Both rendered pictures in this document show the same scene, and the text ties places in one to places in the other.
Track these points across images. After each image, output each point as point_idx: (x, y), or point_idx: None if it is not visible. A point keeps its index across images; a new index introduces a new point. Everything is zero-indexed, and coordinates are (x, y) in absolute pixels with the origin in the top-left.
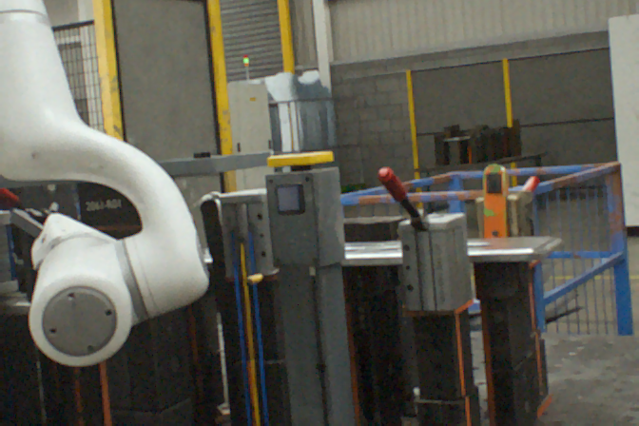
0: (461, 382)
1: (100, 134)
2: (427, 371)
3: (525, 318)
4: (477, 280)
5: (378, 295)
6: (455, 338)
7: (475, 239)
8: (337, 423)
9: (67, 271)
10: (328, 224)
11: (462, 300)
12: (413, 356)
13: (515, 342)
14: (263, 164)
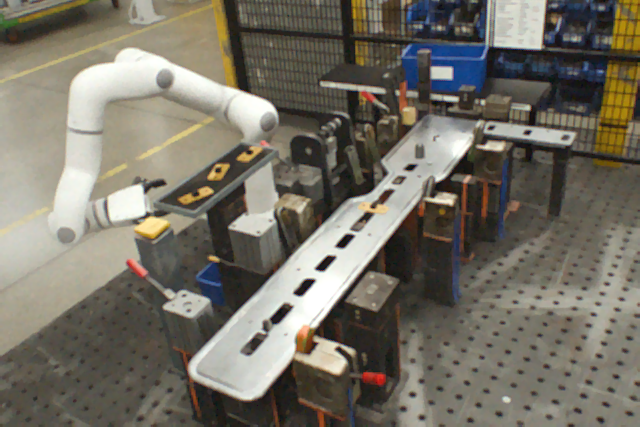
0: (190, 378)
1: (62, 179)
2: None
3: (253, 409)
4: None
5: None
6: (182, 358)
7: (284, 351)
8: (164, 331)
9: (52, 212)
10: (145, 261)
11: (183, 348)
12: (374, 386)
13: (231, 406)
14: (188, 216)
